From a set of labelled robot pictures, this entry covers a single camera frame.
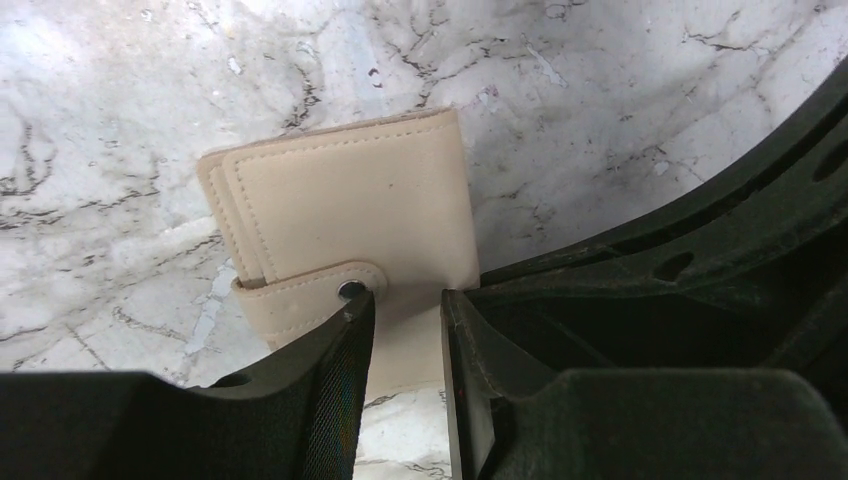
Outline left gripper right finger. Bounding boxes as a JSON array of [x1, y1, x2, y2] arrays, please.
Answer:
[[441, 290, 847, 479]]

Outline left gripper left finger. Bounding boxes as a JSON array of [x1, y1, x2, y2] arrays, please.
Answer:
[[1, 291, 375, 479]]

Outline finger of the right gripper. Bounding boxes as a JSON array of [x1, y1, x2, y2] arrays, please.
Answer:
[[463, 62, 848, 372]]

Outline beige leather card holder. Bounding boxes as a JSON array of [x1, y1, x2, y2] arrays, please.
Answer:
[[197, 108, 480, 401]]

